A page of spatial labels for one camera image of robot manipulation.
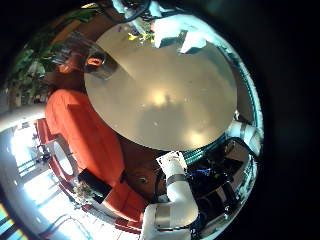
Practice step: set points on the red metal frame chair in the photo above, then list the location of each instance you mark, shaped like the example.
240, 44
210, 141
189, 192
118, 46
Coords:
43, 130

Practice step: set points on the black rectangular pad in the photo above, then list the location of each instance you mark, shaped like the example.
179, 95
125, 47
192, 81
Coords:
95, 183

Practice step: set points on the green leafy plants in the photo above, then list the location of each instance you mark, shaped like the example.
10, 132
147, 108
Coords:
26, 66

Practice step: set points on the orange sofa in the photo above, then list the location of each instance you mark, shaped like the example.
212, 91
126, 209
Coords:
86, 133

